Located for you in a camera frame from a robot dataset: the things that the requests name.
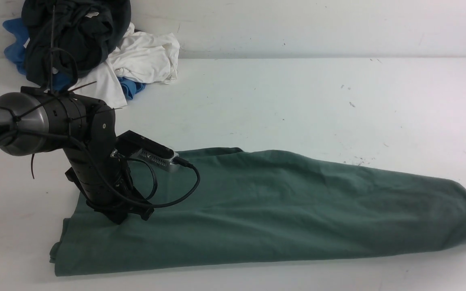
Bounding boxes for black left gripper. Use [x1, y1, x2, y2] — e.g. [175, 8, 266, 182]
[64, 105, 154, 225]

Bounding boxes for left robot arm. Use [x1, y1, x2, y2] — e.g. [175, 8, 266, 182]
[0, 86, 154, 224]

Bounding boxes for white crumpled garment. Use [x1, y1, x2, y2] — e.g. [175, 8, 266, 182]
[71, 23, 180, 108]

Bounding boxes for black crumpled garment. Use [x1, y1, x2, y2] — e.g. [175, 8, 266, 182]
[21, 0, 131, 85]

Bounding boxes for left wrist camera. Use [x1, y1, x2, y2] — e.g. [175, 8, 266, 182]
[115, 131, 180, 173]

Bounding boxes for green long-sleeve top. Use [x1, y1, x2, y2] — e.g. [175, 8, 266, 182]
[50, 148, 466, 276]

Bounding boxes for blue crumpled garment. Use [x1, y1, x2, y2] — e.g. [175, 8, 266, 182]
[2, 18, 146, 108]

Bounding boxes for black left camera cable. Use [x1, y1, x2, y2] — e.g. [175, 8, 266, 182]
[0, 129, 201, 209]

